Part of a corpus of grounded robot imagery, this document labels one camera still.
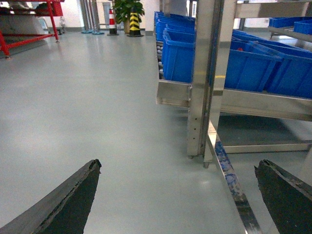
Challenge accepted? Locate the red metal frame table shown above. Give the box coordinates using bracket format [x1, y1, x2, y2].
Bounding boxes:
[0, 0, 63, 59]

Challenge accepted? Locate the background steel shelf rack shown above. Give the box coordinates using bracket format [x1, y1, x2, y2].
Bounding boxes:
[268, 17, 312, 42]

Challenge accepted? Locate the red white traffic cone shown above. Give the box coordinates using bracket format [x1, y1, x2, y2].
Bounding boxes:
[107, 9, 119, 36]

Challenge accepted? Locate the yellow black traffic cone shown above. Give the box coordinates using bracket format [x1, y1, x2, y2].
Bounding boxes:
[127, 7, 143, 38]

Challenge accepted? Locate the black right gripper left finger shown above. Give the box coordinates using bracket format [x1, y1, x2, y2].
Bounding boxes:
[0, 159, 101, 234]

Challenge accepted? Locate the large blue plastic crate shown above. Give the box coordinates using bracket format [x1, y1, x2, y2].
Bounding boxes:
[161, 28, 196, 83]

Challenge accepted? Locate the green potted plant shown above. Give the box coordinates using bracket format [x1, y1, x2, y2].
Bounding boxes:
[113, 0, 145, 34]

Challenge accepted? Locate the stainless steel rack frame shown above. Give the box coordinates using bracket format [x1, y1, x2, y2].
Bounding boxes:
[156, 0, 312, 169]

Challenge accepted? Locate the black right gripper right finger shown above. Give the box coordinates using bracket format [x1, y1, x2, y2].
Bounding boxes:
[254, 159, 312, 234]

